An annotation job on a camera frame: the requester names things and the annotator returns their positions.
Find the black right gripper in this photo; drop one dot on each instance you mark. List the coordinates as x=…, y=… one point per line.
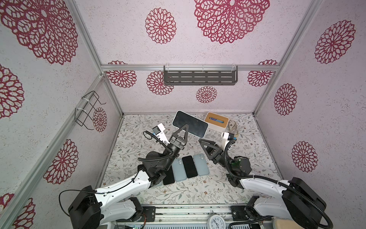
x=216, y=153

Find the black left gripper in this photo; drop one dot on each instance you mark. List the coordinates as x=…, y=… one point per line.
x=182, y=143

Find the light blue case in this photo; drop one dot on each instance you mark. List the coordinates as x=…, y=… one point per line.
x=179, y=170
x=201, y=165

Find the purple bare phone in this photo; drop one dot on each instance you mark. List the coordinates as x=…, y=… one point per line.
x=169, y=179

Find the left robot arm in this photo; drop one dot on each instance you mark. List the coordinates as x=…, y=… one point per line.
x=93, y=207

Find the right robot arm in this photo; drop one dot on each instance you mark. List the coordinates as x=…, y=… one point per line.
x=289, y=199

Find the small black phone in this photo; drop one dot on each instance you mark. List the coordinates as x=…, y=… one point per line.
x=197, y=127

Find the white tissue box wooden lid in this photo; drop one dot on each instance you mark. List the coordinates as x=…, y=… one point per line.
x=216, y=122

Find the white analog clock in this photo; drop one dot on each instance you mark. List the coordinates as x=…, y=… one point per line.
x=216, y=222

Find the beige cushion pad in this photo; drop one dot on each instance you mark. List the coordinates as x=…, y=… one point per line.
x=285, y=224

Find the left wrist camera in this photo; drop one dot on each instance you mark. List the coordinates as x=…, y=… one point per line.
x=158, y=131

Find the grey wall shelf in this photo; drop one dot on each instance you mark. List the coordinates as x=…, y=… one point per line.
x=199, y=78

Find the metal base rail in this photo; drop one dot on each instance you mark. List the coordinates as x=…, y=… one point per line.
x=184, y=216

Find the black wire wall rack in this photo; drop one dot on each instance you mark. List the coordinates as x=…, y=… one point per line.
x=92, y=115

